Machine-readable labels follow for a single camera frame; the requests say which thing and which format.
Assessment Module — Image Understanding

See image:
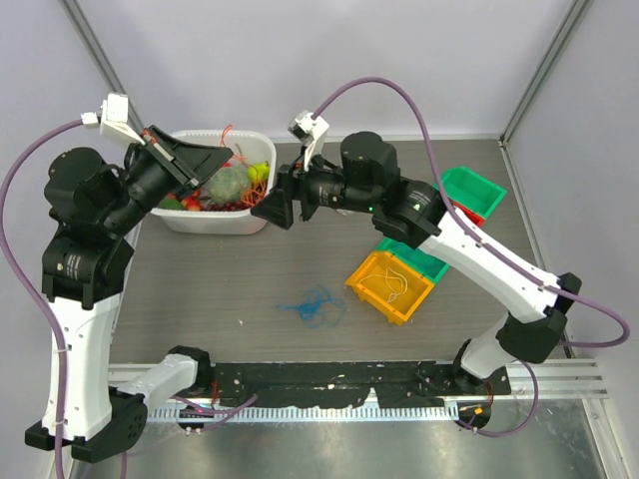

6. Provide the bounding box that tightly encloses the green plastic bin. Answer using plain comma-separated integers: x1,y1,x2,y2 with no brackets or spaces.
441,166,506,219
375,238,449,283

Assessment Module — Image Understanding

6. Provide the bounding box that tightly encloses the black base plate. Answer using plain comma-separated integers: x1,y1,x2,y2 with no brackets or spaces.
212,360,511,409

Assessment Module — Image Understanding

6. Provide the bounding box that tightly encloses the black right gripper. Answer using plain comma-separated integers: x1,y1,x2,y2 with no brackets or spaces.
252,144,378,231

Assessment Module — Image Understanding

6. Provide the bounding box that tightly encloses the white cable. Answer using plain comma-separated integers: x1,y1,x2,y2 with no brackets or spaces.
359,266,409,304

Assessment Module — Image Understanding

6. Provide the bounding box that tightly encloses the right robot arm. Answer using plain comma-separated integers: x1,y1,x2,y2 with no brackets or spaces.
251,132,581,394

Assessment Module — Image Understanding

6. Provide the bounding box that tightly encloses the aluminium frame post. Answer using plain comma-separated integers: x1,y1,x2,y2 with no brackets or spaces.
58,0,146,134
499,0,593,148

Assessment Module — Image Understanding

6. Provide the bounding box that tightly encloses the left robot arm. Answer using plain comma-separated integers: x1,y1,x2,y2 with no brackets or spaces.
25,127,233,464

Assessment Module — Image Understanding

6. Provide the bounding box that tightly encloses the near green plastic bin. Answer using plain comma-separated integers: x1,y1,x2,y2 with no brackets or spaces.
375,238,449,283

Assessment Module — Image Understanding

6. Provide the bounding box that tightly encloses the red plastic bin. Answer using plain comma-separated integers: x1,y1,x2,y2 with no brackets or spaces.
459,206,485,227

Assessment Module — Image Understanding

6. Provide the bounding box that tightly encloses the aluminium frame post left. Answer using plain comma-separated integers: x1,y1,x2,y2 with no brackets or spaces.
58,0,146,134

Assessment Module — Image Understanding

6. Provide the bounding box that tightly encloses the dark red grape bunch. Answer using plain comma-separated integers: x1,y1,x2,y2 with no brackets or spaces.
203,202,251,213

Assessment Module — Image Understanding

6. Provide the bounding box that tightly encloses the white fruit basket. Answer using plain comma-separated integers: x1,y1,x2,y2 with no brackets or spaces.
151,125,277,235

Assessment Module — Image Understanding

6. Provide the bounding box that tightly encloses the aluminium frame post right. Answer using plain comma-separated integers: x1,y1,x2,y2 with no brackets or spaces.
499,0,593,148

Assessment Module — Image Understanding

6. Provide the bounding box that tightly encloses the yellow plastic bin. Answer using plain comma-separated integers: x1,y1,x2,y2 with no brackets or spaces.
344,250,435,325

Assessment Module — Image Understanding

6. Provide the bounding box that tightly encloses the green melon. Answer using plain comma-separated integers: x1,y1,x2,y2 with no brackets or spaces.
207,167,252,205

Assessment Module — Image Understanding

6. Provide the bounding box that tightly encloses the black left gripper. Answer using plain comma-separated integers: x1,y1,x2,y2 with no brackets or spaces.
101,124,233,235

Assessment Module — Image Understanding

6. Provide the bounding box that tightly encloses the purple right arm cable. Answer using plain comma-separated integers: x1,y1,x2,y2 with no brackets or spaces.
312,77,631,440

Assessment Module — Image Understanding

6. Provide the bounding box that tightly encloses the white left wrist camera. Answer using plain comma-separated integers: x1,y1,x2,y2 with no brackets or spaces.
80,93,145,147

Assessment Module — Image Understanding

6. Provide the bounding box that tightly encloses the white slotted cable duct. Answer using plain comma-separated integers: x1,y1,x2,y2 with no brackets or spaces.
148,402,459,424

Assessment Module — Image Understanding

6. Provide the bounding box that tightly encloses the green lime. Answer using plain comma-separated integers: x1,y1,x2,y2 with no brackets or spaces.
158,198,184,211

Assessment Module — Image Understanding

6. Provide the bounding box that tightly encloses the far green plastic bin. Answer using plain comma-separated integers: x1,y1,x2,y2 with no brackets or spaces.
441,166,506,219

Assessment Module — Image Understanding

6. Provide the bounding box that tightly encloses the blue cable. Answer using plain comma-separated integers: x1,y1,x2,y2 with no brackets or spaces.
276,283,349,330

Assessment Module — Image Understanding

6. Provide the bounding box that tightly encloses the strawberry pile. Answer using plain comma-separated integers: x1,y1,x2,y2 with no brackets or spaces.
167,191,203,212

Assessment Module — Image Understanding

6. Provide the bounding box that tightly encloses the green pear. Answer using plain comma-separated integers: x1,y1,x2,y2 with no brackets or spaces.
247,163,270,185

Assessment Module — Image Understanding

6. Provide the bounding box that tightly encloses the orange cable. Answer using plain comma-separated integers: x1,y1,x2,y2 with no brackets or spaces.
219,124,274,209

